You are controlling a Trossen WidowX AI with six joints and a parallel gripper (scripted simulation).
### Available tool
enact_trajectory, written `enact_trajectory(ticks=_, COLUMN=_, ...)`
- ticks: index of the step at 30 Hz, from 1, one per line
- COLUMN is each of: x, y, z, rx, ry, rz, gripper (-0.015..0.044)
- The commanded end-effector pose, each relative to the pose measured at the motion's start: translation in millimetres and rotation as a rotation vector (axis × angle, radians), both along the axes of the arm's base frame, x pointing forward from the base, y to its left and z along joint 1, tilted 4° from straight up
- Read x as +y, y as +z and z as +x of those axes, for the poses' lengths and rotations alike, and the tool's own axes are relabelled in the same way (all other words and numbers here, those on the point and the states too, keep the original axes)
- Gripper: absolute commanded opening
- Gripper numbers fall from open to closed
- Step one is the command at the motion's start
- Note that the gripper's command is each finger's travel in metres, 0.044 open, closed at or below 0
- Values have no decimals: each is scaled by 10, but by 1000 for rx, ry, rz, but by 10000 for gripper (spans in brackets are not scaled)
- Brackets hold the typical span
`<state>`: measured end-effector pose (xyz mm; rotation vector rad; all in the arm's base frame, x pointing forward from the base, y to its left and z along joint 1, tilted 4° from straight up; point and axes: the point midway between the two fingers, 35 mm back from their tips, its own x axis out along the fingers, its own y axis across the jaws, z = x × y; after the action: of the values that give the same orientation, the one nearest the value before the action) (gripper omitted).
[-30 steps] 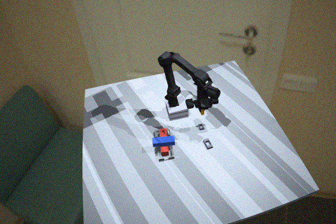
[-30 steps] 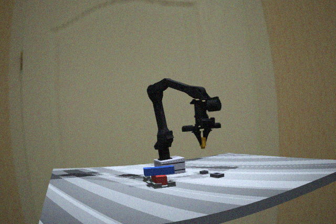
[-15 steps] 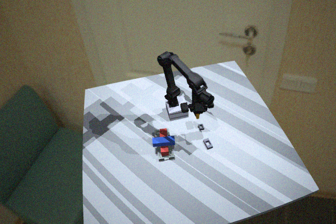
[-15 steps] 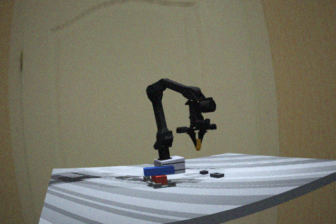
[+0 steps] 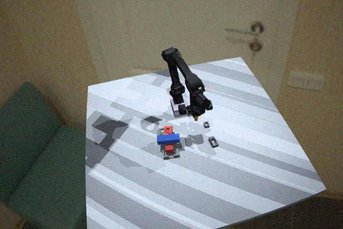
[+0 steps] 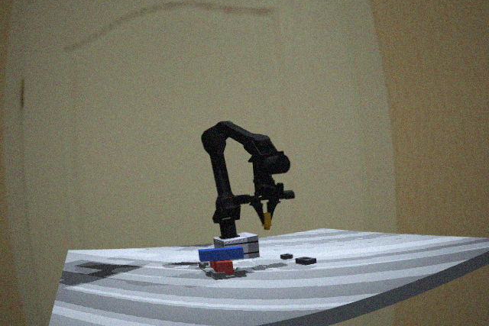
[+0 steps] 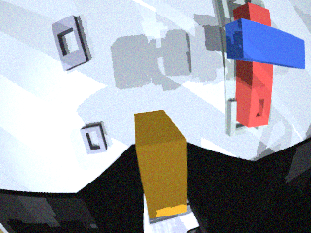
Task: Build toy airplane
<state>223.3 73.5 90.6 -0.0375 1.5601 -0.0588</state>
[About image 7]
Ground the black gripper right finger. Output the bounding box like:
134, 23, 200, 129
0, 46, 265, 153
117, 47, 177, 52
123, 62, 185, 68
186, 137, 311, 233

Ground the yellow block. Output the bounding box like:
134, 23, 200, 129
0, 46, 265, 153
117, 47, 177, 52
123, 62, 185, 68
135, 110, 187, 218

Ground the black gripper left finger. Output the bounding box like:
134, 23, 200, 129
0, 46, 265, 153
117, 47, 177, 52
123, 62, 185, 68
0, 143, 144, 233

